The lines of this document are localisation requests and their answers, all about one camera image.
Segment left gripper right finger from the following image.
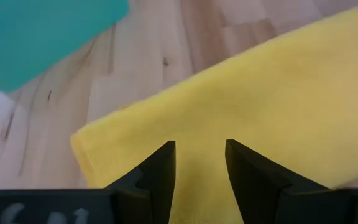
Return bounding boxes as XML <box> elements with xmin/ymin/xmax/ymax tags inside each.
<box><xmin>224</xmin><ymin>139</ymin><xmax>333</xmax><ymax>224</ymax></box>

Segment yellow microfiber towel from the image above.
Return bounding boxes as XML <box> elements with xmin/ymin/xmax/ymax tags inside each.
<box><xmin>70</xmin><ymin>1</ymin><xmax>358</xmax><ymax>224</ymax></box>

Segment translucent green plastic bin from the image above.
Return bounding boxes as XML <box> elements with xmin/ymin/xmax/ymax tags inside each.
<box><xmin>0</xmin><ymin>0</ymin><xmax>130</xmax><ymax>93</ymax></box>

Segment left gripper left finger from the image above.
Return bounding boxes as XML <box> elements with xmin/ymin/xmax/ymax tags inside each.
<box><xmin>104</xmin><ymin>140</ymin><xmax>177</xmax><ymax>224</ymax></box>

